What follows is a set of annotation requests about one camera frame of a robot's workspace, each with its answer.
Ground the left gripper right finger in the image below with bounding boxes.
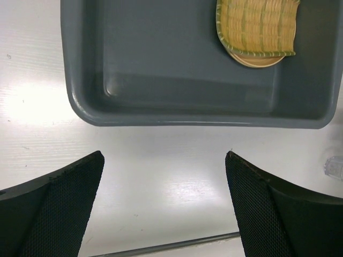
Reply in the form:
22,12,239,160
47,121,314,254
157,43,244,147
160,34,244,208
225,151,342,256

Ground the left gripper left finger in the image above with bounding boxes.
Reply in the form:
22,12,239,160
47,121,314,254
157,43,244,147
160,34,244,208
1,151,105,256

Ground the clear plastic cup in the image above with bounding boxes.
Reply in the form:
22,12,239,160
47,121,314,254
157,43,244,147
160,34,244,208
324,155,343,181

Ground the tan plate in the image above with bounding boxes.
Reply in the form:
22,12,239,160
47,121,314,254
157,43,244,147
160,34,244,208
241,57,284,68
225,18,297,66

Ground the woven bamboo tray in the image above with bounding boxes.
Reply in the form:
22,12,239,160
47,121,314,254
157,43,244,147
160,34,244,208
215,0,300,58

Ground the grey plastic bin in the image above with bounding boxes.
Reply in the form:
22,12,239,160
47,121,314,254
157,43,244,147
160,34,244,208
61,1,342,129

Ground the grey metal table rail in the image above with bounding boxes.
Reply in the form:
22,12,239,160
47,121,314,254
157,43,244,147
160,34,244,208
96,231,240,256

